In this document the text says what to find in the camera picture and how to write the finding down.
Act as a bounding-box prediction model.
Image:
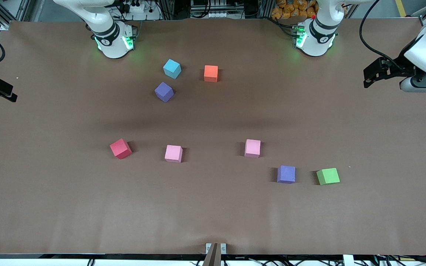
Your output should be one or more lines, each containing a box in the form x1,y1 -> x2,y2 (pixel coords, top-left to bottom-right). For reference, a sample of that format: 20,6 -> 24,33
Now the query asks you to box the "red foam cube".
109,139 -> 132,160

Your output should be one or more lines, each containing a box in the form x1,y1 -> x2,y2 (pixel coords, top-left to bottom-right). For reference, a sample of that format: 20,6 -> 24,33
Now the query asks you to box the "lavender blue foam cube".
277,165 -> 296,184

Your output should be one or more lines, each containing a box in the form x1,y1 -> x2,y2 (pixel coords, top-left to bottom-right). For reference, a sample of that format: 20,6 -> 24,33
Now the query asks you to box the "pink foam cube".
244,139 -> 261,158
165,145 -> 183,163

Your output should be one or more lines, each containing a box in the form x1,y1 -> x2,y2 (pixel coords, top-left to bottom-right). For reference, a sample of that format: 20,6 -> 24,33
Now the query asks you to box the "bag of orange items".
271,0 -> 318,20

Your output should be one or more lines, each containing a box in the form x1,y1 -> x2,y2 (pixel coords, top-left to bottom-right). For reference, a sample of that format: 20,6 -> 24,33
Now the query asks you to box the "green foam cube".
316,168 -> 340,185

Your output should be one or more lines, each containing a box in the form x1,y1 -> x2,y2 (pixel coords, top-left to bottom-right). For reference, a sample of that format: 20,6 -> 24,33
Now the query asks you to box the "white power strip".
121,0 -> 148,14

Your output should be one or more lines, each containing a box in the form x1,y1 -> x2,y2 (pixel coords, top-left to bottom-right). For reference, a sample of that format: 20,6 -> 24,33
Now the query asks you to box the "dark violet foam cube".
155,82 -> 174,103

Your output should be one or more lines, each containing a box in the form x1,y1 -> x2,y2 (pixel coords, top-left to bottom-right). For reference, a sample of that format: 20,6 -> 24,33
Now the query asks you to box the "orange foam cube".
204,65 -> 219,82

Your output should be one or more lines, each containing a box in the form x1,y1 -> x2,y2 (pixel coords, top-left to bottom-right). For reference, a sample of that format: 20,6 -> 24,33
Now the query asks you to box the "cyan foam cube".
163,59 -> 182,79

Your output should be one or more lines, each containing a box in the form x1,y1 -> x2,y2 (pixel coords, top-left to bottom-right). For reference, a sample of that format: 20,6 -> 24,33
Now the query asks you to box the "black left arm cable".
359,0 -> 406,69

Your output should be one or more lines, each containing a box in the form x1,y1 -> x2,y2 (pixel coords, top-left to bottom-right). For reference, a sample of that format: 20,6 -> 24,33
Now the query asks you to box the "grey metal bracket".
206,243 -> 227,255

